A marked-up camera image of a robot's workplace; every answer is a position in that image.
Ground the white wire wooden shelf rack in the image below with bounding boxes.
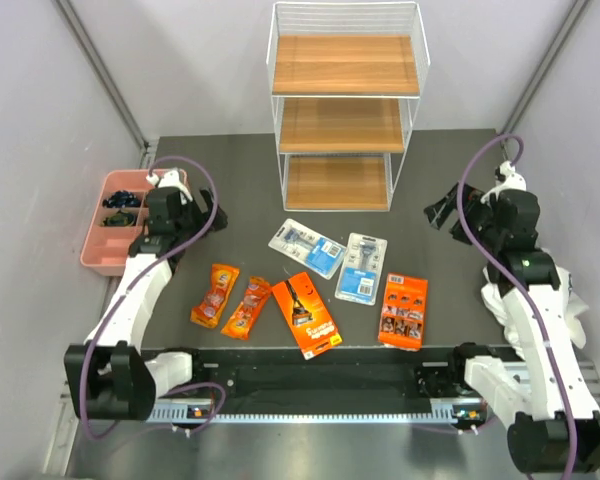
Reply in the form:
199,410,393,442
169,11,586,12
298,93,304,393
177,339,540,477
266,1,431,212

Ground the blue razor blister pack one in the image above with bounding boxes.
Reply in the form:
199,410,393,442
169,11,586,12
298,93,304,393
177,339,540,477
268,219,346,280

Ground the orange cartridge box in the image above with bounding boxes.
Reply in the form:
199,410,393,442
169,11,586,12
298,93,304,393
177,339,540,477
377,272,428,352

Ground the orange razor pouch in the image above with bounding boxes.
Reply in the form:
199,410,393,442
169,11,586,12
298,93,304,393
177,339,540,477
190,263,240,329
221,276,271,340

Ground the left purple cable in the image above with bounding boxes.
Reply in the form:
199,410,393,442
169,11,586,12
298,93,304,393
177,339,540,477
77,155,227,441

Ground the white crumpled cloth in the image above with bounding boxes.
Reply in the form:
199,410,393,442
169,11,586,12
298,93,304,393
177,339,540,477
481,263,589,359

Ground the blue razor blister pack two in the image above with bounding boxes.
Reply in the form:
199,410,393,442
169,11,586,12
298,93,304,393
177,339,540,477
335,232,388,306

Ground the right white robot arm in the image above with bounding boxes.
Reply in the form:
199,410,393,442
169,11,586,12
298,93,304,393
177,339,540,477
424,161,600,476

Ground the green black item in tray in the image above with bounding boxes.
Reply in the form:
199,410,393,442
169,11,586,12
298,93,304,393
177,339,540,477
101,210,137,228

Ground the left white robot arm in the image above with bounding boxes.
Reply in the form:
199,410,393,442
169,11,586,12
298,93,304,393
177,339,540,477
64,168,227,421

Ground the purple cable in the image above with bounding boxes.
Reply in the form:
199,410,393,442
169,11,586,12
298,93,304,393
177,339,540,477
77,155,227,441
456,133,579,480

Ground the orange Gillette razor box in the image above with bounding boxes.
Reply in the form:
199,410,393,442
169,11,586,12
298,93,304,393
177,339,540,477
272,272,342,360

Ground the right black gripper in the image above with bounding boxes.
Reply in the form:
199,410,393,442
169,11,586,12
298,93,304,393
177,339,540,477
424,181,504,252

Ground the pink divided plastic tray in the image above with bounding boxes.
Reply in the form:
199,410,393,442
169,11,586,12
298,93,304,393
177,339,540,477
80,169,154,277

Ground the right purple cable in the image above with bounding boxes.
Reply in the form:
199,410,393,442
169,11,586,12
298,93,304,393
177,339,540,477
456,133,579,480

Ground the blue black item in tray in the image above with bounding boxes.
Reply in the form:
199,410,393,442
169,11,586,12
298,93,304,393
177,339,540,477
101,190,142,209

